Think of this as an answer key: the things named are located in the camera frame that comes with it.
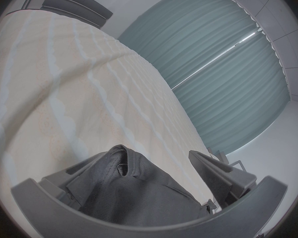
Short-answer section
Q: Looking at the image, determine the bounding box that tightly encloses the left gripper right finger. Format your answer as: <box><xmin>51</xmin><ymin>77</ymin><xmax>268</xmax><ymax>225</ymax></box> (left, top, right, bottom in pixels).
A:
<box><xmin>189</xmin><ymin>150</ymin><xmax>258</xmax><ymax>206</ymax></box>

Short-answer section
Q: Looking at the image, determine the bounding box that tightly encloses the black T-shirt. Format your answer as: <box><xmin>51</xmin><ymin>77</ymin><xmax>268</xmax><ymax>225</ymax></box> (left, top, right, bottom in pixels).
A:
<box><xmin>78</xmin><ymin>144</ymin><xmax>217</xmax><ymax>225</ymax></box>

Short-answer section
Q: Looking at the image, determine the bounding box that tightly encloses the bed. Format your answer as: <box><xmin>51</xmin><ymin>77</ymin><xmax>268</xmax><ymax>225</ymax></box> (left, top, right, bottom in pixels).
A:
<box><xmin>0</xmin><ymin>9</ymin><xmax>246</xmax><ymax>216</ymax></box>

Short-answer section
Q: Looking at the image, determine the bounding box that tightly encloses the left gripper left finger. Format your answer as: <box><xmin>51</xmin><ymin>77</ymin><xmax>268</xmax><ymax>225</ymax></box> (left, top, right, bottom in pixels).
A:
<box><xmin>41</xmin><ymin>151</ymin><xmax>107</xmax><ymax>204</ymax></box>

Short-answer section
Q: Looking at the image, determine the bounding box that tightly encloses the grey bedside table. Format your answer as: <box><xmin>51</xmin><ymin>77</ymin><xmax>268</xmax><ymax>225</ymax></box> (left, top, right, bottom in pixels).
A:
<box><xmin>207</xmin><ymin>147</ymin><xmax>227</xmax><ymax>163</ymax></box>

